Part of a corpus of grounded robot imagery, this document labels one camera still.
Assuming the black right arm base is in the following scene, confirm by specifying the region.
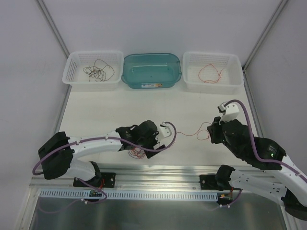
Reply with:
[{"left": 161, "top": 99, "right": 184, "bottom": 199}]
[{"left": 199, "top": 174, "right": 232, "bottom": 191}]

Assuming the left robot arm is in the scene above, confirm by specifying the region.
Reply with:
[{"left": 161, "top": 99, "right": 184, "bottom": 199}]
[{"left": 38, "top": 120, "right": 172, "bottom": 186}]

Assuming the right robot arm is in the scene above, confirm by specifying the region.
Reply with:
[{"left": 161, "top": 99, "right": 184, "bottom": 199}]
[{"left": 207, "top": 117, "right": 307, "bottom": 220}]

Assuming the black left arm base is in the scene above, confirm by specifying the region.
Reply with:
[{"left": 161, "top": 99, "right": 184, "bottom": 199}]
[{"left": 72, "top": 172, "right": 116, "bottom": 188}]

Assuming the right white mesh basket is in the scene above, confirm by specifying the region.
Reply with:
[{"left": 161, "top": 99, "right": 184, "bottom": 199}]
[{"left": 182, "top": 51, "right": 244, "bottom": 95}]

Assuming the white mesh basket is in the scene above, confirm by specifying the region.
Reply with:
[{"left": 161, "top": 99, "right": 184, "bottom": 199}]
[
  {"left": 182, "top": 51, "right": 244, "bottom": 95},
  {"left": 62, "top": 51, "right": 124, "bottom": 92}
]

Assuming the teal plastic tub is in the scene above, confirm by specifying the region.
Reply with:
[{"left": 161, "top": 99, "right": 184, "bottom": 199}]
[{"left": 121, "top": 53, "right": 182, "bottom": 89}]

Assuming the left white mesh basket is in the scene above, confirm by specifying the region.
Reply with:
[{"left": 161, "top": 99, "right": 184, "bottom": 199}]
[{"left": 62, "top": 51, "right": 124, "bottom": 92}]

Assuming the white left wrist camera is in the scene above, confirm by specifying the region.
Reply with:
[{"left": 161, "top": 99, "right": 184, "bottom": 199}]
[{"left": 155, "top": 123, "right": 172, "bottom": 142}]

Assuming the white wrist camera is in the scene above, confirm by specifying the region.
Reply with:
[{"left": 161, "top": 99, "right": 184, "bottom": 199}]
[
  {"left": 155, "top": 123, "right": 172, "bottom": 142},
  {"left": 218, "top": 103, "right": 239, "bottom": 123}
]

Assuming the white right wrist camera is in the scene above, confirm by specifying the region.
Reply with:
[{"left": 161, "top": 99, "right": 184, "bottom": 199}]
[{"left": 218, "top": 103, "right": 239, "bottom": 123}]

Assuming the aluminium frame rail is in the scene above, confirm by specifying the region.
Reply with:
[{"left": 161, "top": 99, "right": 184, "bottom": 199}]
[{"left": 30, "top": 164, "right": 276, "bottom": 191}]

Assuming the white slotted cable duct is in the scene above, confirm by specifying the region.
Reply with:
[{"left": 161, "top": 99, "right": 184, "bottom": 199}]
[{"left": 39, "top": 189, "right": 218, "bottom": 202}]

